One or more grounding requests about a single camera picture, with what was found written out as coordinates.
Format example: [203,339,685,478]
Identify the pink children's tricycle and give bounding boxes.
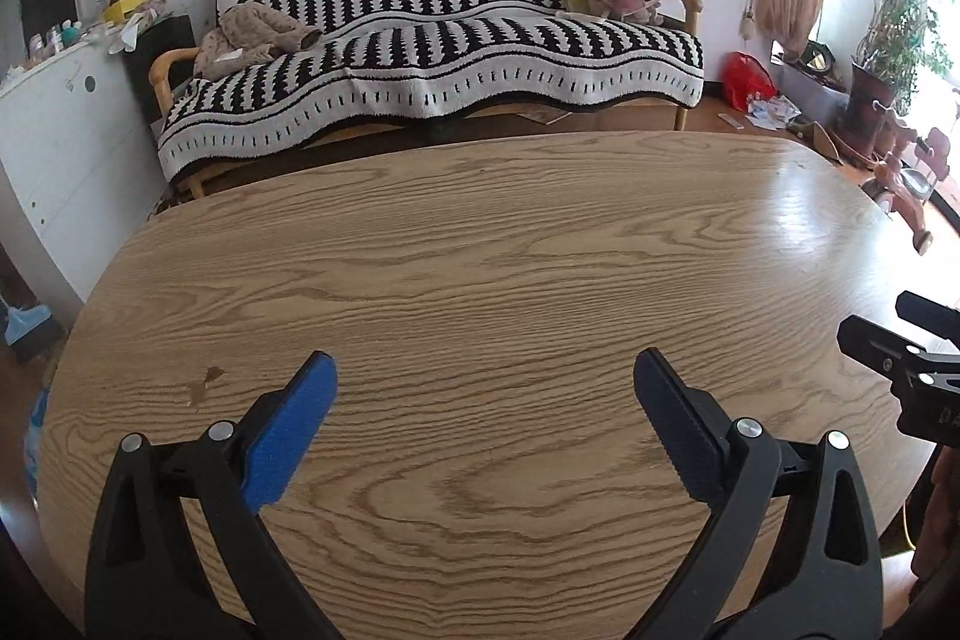
[861,99,950,255]

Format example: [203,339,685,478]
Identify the scattered papers on floor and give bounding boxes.
[747,96,800,131]

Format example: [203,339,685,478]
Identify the potted green plant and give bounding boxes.
[838,0,953,158]

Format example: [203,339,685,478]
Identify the red plastic bag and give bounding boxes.
[721,52,778,113]

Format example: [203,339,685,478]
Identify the white cabinet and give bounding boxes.
[2,42,166,323]

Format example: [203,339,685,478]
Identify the black speaker box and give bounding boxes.
[121,14,197,124]

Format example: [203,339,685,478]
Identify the brown fuzzy jacket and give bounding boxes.
[194,2,320,81]

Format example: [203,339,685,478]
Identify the wooden sofa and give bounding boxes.
[146,0,706,203]

